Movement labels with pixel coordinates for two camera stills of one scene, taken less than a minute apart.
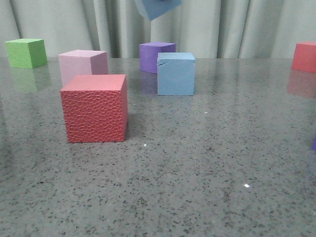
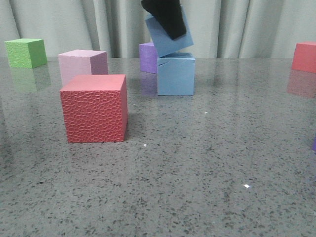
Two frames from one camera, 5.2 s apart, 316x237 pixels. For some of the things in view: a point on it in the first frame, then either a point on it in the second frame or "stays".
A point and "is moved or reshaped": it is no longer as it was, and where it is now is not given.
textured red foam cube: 96,107 stays
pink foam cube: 82,62 stays
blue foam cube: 153,9 is moved or reshaped
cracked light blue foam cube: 176,73 stays
